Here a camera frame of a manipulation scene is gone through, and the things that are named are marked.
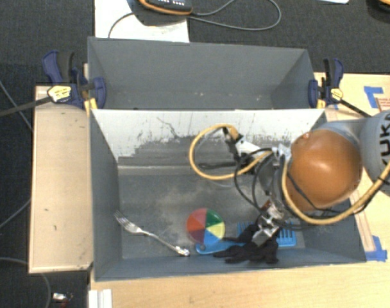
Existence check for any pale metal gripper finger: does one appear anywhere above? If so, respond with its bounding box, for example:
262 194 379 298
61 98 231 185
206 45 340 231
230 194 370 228
257 215 276 230
251 227 278 247

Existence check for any black cloth glove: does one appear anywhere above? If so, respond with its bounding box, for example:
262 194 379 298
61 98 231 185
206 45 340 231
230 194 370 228
212 224 280 264

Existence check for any multicolour wheel on blue paddle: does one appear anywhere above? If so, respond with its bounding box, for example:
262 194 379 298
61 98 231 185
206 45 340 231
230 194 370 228
185 207 248 256

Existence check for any grey metal bin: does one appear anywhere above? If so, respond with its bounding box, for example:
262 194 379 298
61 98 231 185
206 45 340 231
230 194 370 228
87 36 368 282

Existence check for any silver metal fork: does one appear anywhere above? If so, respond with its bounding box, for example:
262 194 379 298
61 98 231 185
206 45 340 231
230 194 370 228
113 209 191 257

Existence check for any pale wood flat board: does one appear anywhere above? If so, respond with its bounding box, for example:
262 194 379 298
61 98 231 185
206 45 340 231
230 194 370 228
28 85 95 274

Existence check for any black cylinder on white bracket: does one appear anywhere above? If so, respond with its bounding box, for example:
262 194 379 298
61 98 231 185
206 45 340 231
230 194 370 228
223 125 263 165

